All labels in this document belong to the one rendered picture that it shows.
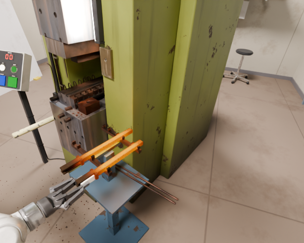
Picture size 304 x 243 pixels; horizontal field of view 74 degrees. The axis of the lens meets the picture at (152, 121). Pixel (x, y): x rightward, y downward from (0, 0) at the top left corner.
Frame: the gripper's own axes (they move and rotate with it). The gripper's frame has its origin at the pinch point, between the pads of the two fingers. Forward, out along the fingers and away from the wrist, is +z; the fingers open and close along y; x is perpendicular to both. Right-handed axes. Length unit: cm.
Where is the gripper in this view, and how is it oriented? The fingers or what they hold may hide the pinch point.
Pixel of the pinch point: (86, 179)
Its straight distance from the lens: 99.1
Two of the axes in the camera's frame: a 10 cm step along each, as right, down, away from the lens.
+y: 7.5, 4.1, -5.1
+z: 6.5, -4.0, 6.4
